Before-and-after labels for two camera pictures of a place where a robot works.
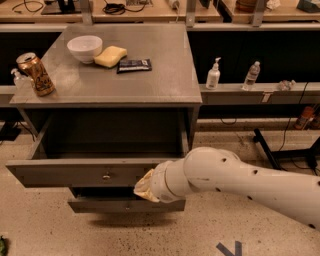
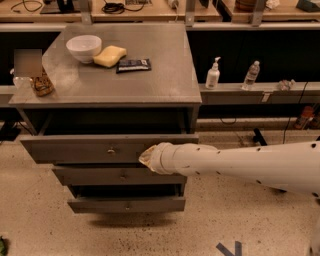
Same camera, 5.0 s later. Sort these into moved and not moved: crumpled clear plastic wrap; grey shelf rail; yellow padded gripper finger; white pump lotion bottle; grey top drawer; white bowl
Moved: grey top drawer; yellow padded gripper finger
Not moved: crumpled clear plastic wrap; white pump lotion bottle; white bowl; grey shelf rail
